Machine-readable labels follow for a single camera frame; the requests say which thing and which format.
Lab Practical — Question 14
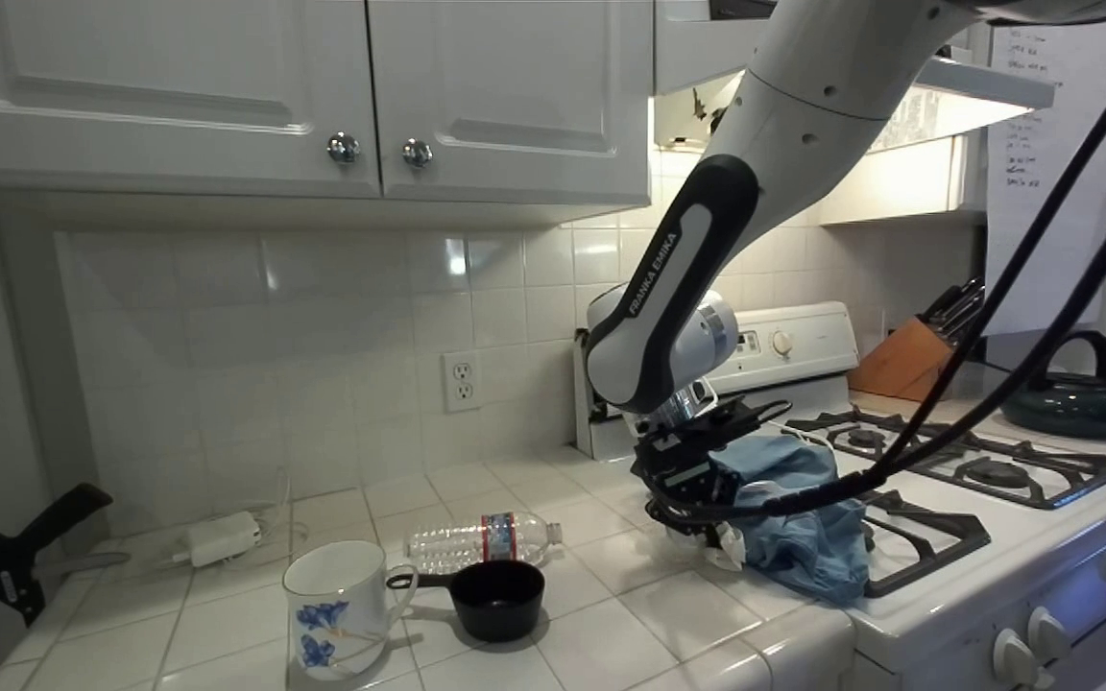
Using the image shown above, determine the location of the white paper note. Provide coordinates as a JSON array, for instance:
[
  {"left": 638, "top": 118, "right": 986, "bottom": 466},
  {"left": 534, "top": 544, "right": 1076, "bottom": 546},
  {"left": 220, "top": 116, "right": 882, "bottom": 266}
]
[{"left": 983, "top": 23, "right": 1106, "bottom": 337}]

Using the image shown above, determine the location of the white range hood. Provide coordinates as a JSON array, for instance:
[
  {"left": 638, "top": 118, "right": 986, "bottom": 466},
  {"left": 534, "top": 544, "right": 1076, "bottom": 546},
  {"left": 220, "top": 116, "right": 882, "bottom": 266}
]
[{"left": 653, "top": 0, "right": 1059, "bottom": 155}]

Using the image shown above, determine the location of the white wall cabinet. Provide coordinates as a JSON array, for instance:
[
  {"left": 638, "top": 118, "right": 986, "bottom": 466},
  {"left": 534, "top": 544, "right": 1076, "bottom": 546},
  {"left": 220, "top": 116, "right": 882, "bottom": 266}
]
[{"left": 0, "top": 0, "right": 657, "bottom": 231}]

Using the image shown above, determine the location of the cabinet door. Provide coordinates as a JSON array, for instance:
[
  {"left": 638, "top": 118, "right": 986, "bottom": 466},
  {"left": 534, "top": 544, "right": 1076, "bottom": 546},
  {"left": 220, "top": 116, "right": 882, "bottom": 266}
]
[
  {"left": 367, "top": 0, "right": 656, "bottom": 206},
  {"left": 0, "top": 0, "right": 382, "bottom": 200}
]

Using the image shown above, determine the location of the black clamp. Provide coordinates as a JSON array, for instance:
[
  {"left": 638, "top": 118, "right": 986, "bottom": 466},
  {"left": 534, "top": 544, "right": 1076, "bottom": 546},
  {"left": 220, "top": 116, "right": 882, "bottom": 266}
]
[{"left": 0, "top": 482, "right": 132, "bottom": 628}]

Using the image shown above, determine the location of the white wall socket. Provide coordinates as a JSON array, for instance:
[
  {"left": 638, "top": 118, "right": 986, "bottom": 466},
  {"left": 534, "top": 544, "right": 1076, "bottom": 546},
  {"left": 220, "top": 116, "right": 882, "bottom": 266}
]
[{"left": 442, "top": 349, "right": 483, "bottom": 415}]

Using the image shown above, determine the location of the white gas stove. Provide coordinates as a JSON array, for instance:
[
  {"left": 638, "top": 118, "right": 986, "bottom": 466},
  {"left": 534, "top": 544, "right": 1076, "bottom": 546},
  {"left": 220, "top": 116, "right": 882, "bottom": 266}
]
[{"left": 572, "top": 301, "right": 1106, "bottom": 691}]

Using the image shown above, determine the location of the stove burner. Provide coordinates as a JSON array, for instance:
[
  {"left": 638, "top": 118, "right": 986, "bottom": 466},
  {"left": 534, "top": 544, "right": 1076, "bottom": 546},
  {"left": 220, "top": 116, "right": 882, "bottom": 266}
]
[
  {"left": 903, "top": 429, "right": 1106, "bottom": 511},
  {"left": 787, "top": 407, "right": 914, "bottom": 464},
  {"left": 858, "top": 488, "right": 993, "bottom": 599}
]

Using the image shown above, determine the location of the clear plastic water bottle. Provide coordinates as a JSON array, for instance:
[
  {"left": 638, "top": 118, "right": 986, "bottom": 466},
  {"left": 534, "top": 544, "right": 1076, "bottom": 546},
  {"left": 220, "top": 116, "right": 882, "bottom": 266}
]
[{"left": 405, "top": 511, "right": 565, "bottom": 576}]

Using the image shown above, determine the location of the white mug with blue flowers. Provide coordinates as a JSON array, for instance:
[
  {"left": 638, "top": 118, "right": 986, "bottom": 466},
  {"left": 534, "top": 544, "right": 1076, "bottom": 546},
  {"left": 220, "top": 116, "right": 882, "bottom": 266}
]
[{"left": 282, "top": 539, "right": 419, "bottom": 683}]

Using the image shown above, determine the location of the dark blue kettle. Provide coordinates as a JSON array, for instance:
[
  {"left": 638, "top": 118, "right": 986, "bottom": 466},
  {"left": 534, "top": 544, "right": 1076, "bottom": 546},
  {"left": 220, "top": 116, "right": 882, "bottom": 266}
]
[{"left": 998, "top": 330, "right": 1106, "bottom": 440}]

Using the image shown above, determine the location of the blue cloth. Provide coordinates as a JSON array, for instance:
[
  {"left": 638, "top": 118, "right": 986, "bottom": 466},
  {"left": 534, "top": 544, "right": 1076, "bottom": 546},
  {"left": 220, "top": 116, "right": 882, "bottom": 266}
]
[{"left": 705, "top": 436, "right": 877, "bottom": 607}]

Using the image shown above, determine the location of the white power adapter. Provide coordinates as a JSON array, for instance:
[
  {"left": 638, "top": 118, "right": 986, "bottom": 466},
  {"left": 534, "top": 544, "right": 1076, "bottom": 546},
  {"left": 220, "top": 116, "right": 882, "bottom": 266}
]
[{"left": 185, "top": 511, "right": 262, "bottom": 568}]

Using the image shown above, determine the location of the wooden knife block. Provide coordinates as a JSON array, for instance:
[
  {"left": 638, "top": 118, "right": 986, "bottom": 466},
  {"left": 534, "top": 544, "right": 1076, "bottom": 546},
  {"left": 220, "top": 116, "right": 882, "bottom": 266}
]
[{"left": 848, "top": 277, "right": 987, "bottom": 403}]

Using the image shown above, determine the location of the black measuring cup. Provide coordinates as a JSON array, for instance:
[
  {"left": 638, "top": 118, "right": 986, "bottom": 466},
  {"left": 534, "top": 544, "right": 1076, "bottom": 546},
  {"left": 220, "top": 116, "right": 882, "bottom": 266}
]
[{"left": 386, "top": 560, "right": 547, "bottom": 643}]

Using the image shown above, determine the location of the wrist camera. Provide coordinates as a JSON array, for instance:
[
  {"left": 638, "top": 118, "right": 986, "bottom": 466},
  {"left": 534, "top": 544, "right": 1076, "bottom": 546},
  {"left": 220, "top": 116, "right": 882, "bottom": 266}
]
[{"left": 695, "top": 396, "right": 793, "bottom": 435}]

